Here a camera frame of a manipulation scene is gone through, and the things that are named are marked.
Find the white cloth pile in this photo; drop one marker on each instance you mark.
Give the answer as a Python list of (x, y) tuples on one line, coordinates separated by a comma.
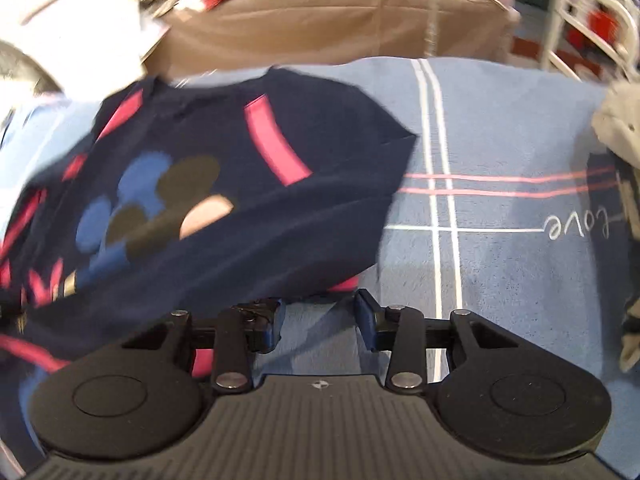
[(75, 25)]

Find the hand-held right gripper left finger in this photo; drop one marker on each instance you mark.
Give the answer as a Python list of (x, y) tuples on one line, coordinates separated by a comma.
[(267, 330)]

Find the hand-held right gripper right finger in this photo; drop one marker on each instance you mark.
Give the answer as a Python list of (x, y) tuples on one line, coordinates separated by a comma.
[(369, 327)]

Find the white metal rack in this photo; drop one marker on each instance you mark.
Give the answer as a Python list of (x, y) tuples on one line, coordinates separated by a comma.
[(572, 5)]

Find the blue striped blanket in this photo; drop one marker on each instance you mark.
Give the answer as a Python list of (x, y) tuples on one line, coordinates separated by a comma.
[(500, 285)]

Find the beige bed cover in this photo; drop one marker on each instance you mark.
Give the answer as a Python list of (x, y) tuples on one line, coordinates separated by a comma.
[(325, 20)]

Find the red item on rack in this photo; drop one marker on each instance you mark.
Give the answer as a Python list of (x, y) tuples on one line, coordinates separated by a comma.
[(605, 22)]

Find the navy shirt with pink stripes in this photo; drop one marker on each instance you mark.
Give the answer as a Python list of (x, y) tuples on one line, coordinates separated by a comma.
[(325, 185)]

